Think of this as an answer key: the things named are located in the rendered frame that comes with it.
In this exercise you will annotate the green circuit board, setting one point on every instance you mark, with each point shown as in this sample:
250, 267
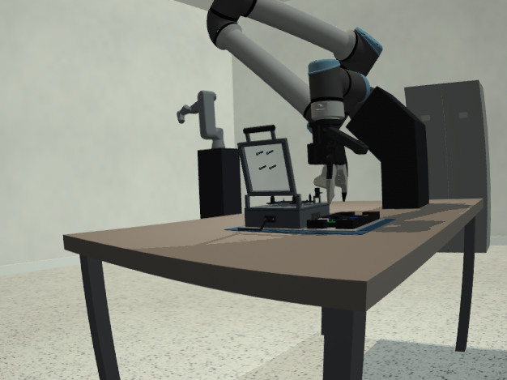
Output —
329, 220

